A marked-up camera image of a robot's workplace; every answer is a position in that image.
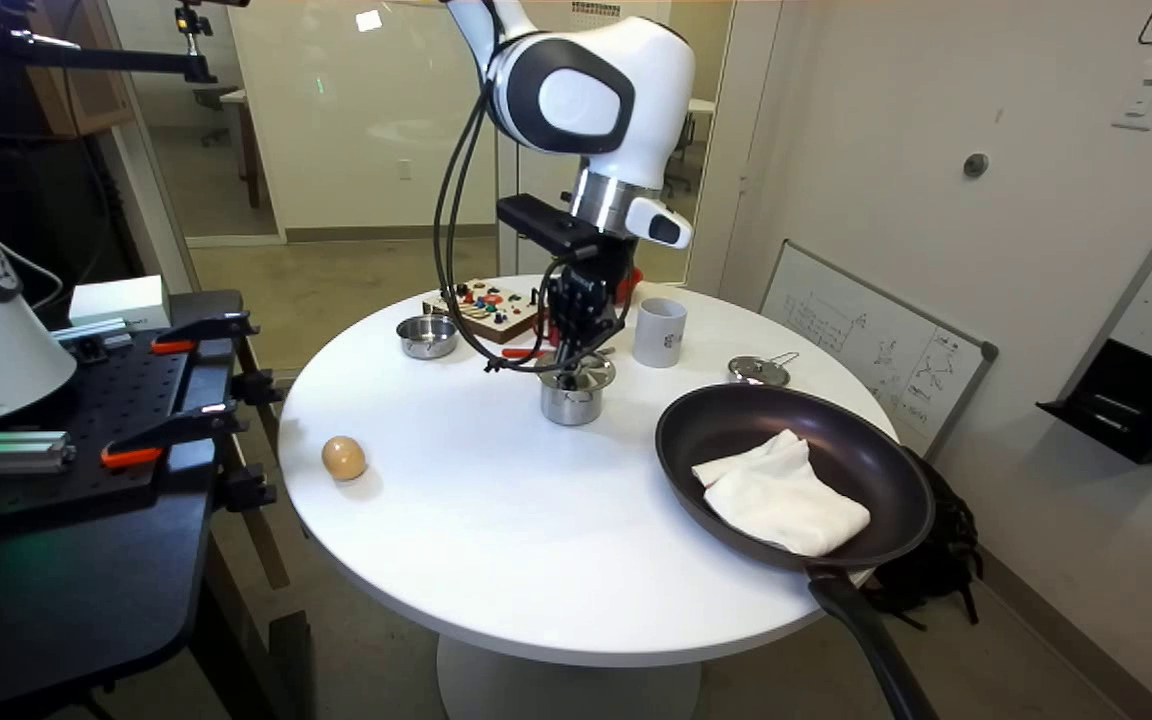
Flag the whiteboard leaning on wall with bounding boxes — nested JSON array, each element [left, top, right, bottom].
[[756, 235, 1006, 462]]

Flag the white wall switch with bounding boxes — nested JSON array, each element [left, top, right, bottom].
[[1110, 60, 1152, 135]]

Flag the small steel pot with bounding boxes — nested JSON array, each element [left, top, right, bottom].
[[539, 375, 613, 432]]

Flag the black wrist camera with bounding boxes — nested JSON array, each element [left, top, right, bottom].
[[494, 191, 629, 266]]

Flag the wooden busy board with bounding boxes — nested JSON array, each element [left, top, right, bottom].
[[420, 277, 552, 347]]

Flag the white folded cloth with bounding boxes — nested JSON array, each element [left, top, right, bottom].
[[688, 426, 878, 562]]

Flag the orange handled black clamp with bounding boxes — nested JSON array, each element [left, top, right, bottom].
[[96, 396, 242, 472], [147, 312, 262, 360]]

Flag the black backpack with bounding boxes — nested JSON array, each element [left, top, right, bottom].
[[862, 446, 987, 631]]

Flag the black frying pan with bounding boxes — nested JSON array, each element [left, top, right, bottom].
[[651, 381, 939, 720]]

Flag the brown wooden egg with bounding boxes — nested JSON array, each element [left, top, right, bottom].
[[321, 432, 373, 489]]

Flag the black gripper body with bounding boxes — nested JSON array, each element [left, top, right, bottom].
[[539, 254, 634, 338]]

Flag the black workbench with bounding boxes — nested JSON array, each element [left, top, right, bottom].
[[0, 292, 288, 720]]

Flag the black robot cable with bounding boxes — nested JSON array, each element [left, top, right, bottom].
[[427, 93, 555, 375]]

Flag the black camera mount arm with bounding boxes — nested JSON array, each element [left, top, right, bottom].
[[0, 0, 253, 89]]

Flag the small metal strainer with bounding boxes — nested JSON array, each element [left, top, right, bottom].
[[725, 347, 801, 391]]

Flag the open steel pot with handles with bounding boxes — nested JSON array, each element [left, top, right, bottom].
[[391, 312, 465, 364]]

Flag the black wall tray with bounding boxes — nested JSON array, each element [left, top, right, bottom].
[[1038, 338, 1152, 470]]

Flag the white box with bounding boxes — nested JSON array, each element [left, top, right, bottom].
[[66, 272, 168, 333]]

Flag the white mug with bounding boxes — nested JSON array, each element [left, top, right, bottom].
[[629, 295, 692, 374]]

